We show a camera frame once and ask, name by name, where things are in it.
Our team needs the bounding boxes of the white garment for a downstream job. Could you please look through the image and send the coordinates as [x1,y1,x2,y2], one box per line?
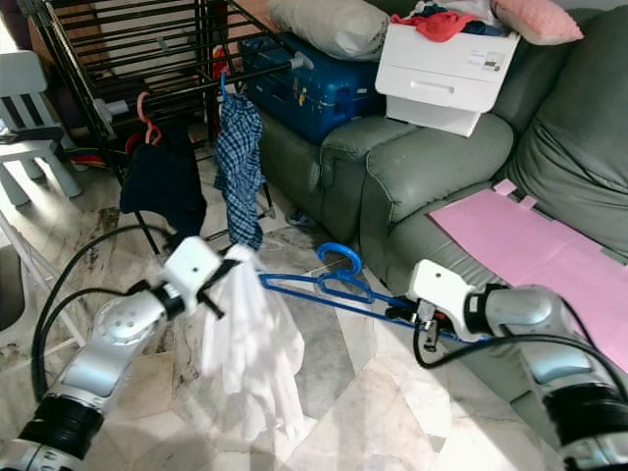
[199,243,307,445]

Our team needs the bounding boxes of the pink plastic hanger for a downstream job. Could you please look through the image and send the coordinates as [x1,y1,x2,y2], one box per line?
[135,93,166,148]

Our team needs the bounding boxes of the navy garment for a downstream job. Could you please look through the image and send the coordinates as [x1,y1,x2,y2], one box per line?
[120,147,207,241]

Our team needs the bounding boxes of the blue plaid garment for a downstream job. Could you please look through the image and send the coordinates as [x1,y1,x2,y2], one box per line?
[216,88,266,251]

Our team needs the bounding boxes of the grey-green leather sofa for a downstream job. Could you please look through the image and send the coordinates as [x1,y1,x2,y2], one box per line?
[255,0,628,470]

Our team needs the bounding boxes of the pink mat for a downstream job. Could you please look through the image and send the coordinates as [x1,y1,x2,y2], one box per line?
[430,180,628,374]

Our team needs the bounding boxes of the black metal drying rack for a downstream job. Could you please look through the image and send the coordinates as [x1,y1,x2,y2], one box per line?
[15,0,305,256]

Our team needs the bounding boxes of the blue hard suitcase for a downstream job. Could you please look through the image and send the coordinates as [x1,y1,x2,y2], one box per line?
[240,34,389,146]

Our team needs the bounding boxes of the red cloth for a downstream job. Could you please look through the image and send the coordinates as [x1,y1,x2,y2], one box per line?
[415,10,482,42]

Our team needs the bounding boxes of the grey pillow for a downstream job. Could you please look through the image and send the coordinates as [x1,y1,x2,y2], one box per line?
[267,0,393,62]

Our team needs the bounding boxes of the pink knitted pillow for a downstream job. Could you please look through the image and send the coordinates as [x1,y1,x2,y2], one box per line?
[491,0,585,45]

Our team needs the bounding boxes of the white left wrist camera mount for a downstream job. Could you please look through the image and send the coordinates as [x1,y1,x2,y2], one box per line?
[162,235,232,307]

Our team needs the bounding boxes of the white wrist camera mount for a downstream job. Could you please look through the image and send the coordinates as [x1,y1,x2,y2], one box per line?
[409,260,482,340]
[162,235,232,307]

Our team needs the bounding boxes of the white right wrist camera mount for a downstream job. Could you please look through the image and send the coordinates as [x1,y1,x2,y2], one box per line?
[409,260,482,340]

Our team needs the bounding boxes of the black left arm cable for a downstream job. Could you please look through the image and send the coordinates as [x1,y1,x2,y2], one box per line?
[31,226,187,393]

